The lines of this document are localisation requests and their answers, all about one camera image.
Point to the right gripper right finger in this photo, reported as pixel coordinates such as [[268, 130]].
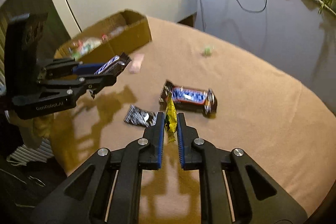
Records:
[[234, 188]]

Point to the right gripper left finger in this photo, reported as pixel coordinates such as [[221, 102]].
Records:
[[106, 188]]

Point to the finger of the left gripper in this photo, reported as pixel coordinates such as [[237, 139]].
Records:
[[75, 88], [59, 68]]

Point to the small Snickers bar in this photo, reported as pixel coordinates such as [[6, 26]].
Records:
[[114, 66]]

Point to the pink candy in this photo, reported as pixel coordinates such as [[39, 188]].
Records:
[[136, 63]]

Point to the black white patterned packet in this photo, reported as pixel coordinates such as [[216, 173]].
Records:
[[139, 117]]

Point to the yellow candy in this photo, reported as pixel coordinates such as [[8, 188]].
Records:
[[170, 118]]

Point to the long Snickers bar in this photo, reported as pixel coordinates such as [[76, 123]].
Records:
[[189, 99]]

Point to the brown cardboard box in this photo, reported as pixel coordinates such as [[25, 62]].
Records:
[[125, 31]]

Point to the small green candy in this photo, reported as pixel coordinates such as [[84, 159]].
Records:
[[208, 51]]

